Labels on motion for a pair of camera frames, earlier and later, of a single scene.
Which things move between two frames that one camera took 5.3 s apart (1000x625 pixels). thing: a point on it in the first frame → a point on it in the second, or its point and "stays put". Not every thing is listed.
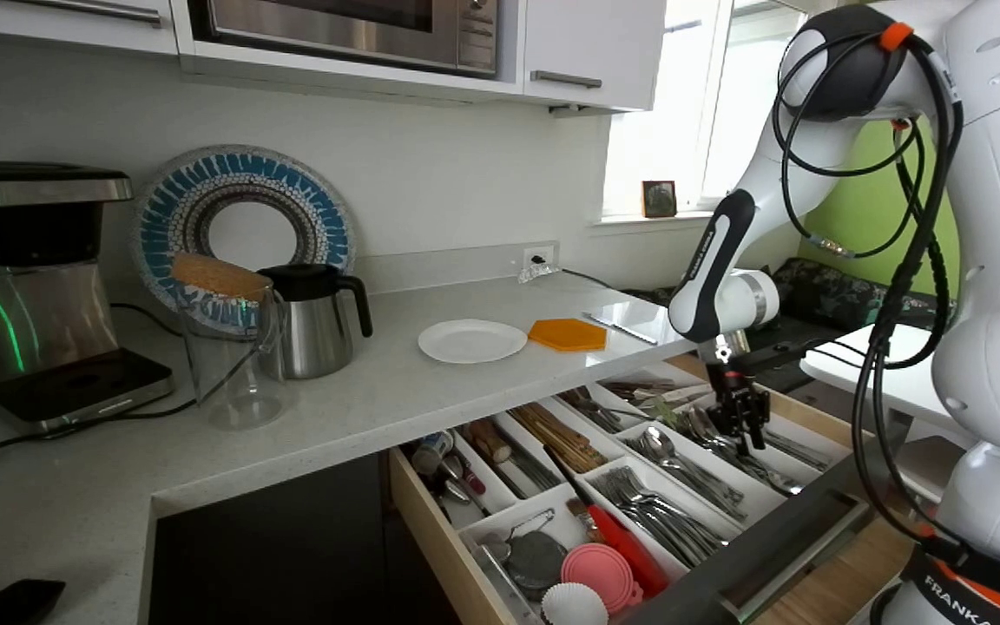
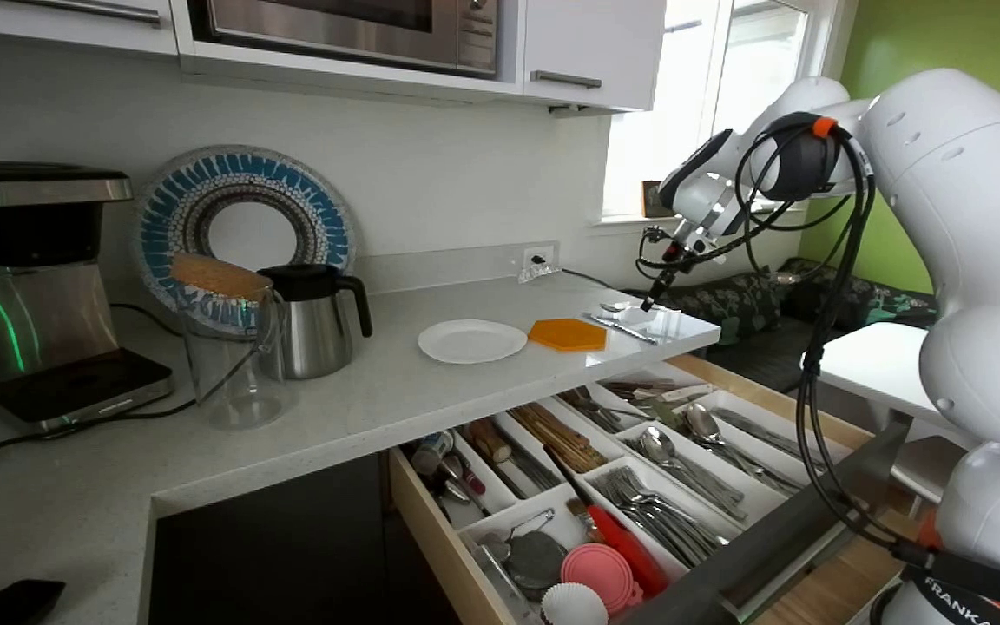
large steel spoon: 663,454 → 607,314
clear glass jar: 233,340 stays put
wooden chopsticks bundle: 559,439 stays put
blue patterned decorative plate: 243,211 stays put
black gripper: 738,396 → 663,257
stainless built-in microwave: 431,35 stays put
